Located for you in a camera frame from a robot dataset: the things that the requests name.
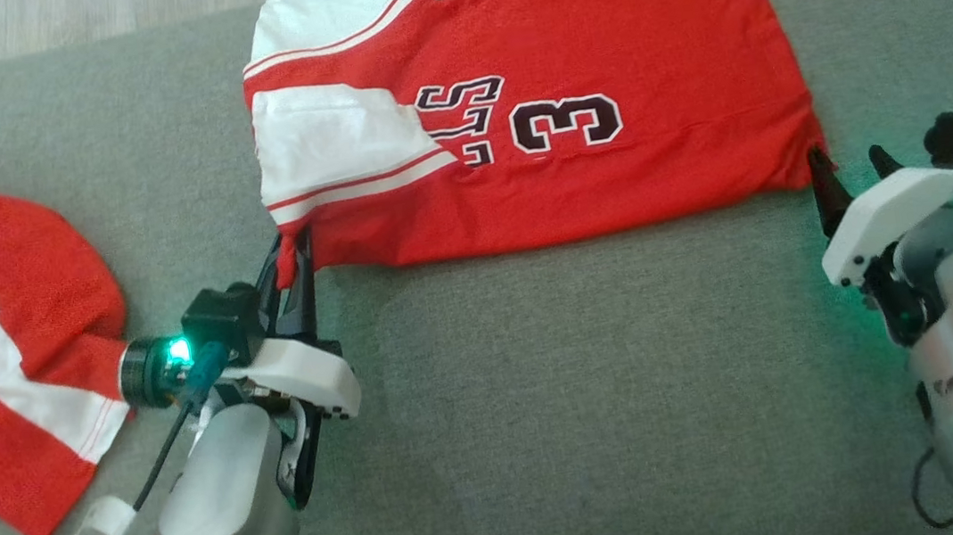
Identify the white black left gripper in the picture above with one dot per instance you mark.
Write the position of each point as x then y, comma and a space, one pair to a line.
309, 372

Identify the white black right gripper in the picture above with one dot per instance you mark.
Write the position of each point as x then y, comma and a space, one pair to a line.
892, 211

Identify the red Bulls jersey white sleeves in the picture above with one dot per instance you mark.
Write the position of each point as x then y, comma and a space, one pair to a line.
653, 166

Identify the red shorts white stripe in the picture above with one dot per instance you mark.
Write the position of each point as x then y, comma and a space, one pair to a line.
19, 266

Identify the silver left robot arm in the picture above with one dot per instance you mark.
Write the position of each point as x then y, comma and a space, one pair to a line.
217, 512

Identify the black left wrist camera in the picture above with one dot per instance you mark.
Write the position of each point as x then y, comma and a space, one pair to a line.
206, 334

